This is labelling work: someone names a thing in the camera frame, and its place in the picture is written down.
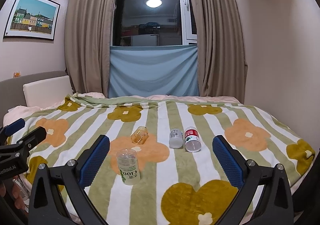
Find grey headboard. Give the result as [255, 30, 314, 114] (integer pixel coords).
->
[0, 71, 67, 126]

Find beige curtain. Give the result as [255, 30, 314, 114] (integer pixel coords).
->
[65, 0, 115, 95]
[191, 0, 247, 102]

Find left hand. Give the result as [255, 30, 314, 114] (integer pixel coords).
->
[0, 182, 25, 210]

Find beige curtain right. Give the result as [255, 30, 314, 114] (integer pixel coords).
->
[191, 0, 247, 102]

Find frosted cup green dots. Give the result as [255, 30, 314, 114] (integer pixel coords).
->
[116, 149, 140, 185]

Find striped floral blanket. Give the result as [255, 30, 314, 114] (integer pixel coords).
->
[9, 95, 316, 224]

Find white pillow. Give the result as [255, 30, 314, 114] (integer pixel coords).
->
[23, 75, 73, 108]

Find small amber glass cup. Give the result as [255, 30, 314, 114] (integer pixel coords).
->
[131, 126, 149, 145]

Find red label water bottle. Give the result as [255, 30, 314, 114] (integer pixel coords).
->
[184, 126, 202, 152]

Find framed houses picture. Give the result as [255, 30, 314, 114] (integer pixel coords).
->
[3, 0, 60, 41]

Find window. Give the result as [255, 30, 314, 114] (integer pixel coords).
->
[112, 0, 197, 46]

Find beige curtain left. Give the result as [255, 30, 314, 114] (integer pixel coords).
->
[65, 0, 115, 95]

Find white frosted bottle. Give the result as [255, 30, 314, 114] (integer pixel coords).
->
[169, 129, 184, 149]

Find pink bed sheet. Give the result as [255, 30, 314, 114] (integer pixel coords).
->
[2, 92, 106, 126]

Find light blue sheet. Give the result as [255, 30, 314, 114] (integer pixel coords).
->
[108, 45, 200, 98]

